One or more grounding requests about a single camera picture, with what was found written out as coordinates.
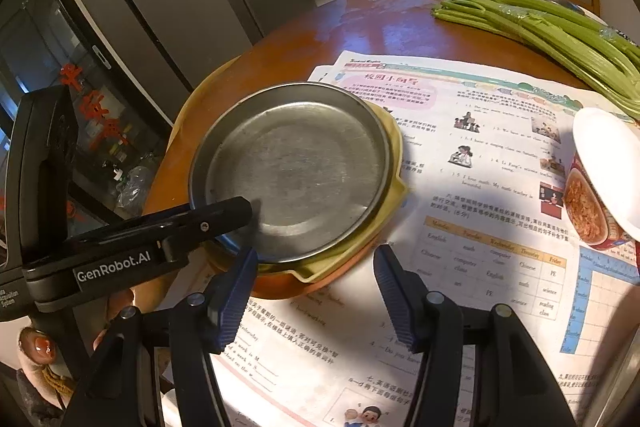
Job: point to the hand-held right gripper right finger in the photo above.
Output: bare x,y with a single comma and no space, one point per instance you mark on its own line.
395,302

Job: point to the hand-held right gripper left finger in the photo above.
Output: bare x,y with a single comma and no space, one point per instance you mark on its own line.
235,297

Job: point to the person's left hand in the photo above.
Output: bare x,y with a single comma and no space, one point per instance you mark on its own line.
37,347

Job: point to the green celery bunch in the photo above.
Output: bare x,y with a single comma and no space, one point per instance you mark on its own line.
550,33
550,4

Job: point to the round metal plate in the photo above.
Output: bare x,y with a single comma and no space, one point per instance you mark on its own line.
290,167

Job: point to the glass-door cabinet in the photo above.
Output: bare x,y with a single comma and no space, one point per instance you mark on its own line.
100,117

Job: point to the red paper noodle bowl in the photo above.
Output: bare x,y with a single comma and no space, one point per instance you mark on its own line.
582,202

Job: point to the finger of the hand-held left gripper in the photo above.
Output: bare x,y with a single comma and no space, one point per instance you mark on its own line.
220,217

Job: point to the colourful printed newspaper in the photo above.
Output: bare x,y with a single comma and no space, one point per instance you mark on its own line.
475,217

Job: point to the yellow shell-shaped plate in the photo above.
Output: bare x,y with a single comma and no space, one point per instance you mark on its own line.
395,157

